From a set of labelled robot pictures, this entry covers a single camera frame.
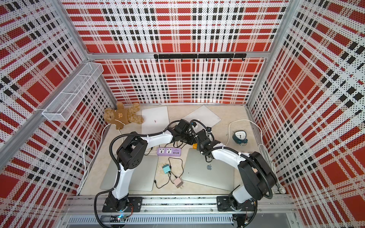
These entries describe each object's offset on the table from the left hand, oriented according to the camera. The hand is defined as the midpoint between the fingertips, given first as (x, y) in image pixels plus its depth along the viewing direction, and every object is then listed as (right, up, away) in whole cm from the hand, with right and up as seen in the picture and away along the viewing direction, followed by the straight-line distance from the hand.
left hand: (198, 141), depth 95 cm
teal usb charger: (-20, -15, -10) cm, 27 cm away
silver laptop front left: (-32, -19, -14) cm, 40 cm away
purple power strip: (-19, -6, -4) cm, 21 cm away
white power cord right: (+46, -5, +4) cm, 47 cm away
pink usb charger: (-12, -21, -15) cm, 29 cm away
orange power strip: (-3, -2, -6) cm, 7 cm away
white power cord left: (-68, -25, -16) cm, 74 cm away
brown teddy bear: (-57, +17, +9) cm, 60 cm away
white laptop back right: (+6, +18, +19) cm, 26 cm away
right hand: (+4, -1, -4) cm, 6 cm away
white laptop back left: (-32, +14, +13) cm, 38 cm away
